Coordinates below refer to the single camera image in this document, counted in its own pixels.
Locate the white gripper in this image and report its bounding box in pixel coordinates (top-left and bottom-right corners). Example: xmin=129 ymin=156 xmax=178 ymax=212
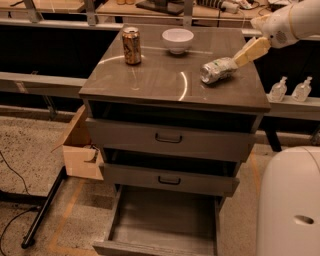
xmin=233 ymin=4 xmax=298 ymax=67

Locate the crushed 7up can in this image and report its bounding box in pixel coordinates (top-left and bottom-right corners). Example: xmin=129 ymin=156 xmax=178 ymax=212
xmin=200 ymin=57 xmax=238 ymax=84

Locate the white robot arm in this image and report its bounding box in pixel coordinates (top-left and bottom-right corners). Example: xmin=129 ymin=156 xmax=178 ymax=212
xmin=234 ymin=0 xmax=320 ymax=256

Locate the top grey drawer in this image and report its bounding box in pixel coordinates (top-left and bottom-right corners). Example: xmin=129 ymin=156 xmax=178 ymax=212
xmin=86 ymin=118 xmax=255 ymax=162

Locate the grey drawer cabinet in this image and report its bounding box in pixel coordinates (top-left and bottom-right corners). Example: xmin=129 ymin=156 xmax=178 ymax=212
xmin=78 ymin=23 xmax=271 ymax=198

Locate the orange soda can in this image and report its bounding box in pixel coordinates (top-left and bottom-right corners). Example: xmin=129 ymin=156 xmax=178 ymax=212
xmin=122 ymin=27 xmax=141 ymax=65

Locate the middle grey drawer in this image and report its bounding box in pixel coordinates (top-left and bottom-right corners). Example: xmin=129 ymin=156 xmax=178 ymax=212
xmin=99 ymin=163 xmax=239 ymax=197

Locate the bottom open grey drawer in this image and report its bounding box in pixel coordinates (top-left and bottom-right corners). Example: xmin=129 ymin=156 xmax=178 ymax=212
xmin=93 ymin=185 xmax=221 ymax=256

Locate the clear sanitizer bottle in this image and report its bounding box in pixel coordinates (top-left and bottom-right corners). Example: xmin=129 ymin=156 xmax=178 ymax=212
xmin=268 ymin=76 xmax=287 ymax=102
xmin=292 ymin=76 xmax=312 ymax=102

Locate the wooden background desk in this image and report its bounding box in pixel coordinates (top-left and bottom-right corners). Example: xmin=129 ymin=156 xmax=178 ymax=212
xmin=0 ymin=0 xmax=320 ymax=24

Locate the white bowl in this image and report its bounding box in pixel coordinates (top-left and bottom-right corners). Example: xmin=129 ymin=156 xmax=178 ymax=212
xmin=162 ymin=28 xmax=194 ymax=54

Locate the cardboard box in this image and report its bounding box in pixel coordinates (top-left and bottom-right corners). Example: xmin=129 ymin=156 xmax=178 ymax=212
xmin=53 ymin=105 xmax=103 ymax=180

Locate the black metal floor bar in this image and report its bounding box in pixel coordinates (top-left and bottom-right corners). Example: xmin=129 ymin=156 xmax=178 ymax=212
xmin=21 ymin=167 xmax=66 ymax=249

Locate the black floor cable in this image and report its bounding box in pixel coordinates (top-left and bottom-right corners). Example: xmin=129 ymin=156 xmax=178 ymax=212
xmin=0 ymin=151 xmax=39 ymax=256

